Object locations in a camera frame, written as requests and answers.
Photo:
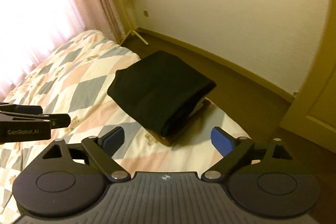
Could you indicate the wooden coat stand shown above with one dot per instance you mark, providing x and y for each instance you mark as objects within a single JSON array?
[{"x": 132, "y": 31}]

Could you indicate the black garment with zipper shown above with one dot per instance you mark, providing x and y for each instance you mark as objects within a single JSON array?
[{"x": 160, "y": 92}]

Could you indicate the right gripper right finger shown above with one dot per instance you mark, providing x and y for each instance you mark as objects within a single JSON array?
[{"x": 226, "y": 143}]

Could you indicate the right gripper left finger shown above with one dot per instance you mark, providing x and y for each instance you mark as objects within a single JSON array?
[{"x": 109, "y": 143}]

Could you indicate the pink window curtain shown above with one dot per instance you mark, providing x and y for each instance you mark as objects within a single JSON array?
[{"x": 32, "y": 29}]

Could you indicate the cream door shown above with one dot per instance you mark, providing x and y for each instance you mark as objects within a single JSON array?
[{"x": 312, "y": 113}]

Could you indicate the checkered pastel bed quilt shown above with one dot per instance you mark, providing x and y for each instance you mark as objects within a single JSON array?
[{"x": 143, "y": 182}]

